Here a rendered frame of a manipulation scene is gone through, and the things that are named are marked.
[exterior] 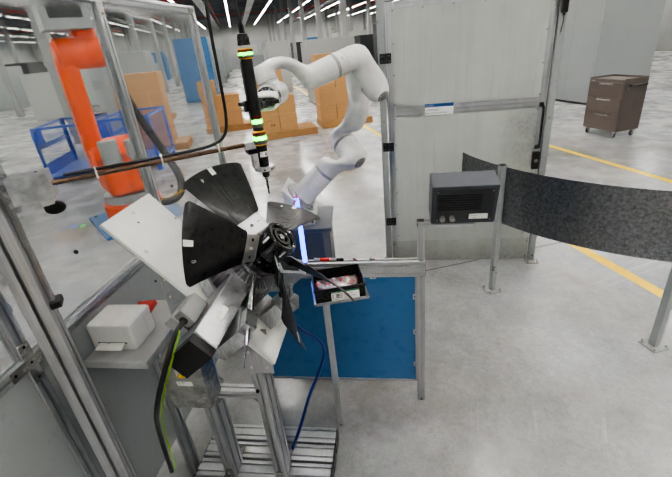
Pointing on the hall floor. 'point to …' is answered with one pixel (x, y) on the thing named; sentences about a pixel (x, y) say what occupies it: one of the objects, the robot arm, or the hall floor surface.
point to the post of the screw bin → (333, 363)
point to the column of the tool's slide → (60, 352)
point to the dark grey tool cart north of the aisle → (615, 102)
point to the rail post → (420, 337)
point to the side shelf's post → (178, 424)
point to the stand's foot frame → (325, 457)
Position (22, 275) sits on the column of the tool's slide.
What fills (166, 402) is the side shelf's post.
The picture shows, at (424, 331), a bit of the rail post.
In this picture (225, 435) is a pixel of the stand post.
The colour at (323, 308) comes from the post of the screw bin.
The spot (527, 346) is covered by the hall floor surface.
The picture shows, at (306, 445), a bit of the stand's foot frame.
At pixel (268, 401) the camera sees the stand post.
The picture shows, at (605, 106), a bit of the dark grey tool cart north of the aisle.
